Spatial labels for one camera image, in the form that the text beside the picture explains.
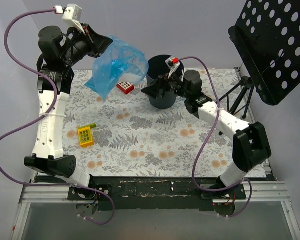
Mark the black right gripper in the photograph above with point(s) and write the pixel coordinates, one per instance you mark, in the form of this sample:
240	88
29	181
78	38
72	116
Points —
161	86

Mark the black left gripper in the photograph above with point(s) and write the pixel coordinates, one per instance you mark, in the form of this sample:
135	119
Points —
91	41

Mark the dark grey trash bin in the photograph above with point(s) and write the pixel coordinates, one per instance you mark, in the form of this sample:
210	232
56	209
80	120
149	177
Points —
156	67

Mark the blue plastic trash bag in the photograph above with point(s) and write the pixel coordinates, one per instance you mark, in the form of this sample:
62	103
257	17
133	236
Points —
121	62

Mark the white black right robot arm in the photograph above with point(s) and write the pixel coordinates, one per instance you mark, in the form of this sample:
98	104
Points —
249	140

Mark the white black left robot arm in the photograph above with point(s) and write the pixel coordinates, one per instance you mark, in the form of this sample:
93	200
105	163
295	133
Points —
59	53

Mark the red toy block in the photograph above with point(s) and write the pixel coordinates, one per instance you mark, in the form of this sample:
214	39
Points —
125	87

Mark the floral patterned table mat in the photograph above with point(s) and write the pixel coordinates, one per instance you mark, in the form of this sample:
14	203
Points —
134	139

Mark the yellow toy block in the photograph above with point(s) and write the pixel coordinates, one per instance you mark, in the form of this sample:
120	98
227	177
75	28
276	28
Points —
86	135

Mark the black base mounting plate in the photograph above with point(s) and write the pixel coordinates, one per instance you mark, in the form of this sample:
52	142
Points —
152	193

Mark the black perforated music stand tray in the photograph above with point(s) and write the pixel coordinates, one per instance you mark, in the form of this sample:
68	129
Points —
267	38

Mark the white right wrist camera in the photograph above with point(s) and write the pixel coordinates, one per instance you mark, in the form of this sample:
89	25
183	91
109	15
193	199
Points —
173	64

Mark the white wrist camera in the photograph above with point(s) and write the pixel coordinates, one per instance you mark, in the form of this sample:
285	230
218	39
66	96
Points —
173	64
71	15

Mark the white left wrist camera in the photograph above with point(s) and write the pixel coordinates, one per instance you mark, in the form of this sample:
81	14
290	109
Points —
71	15

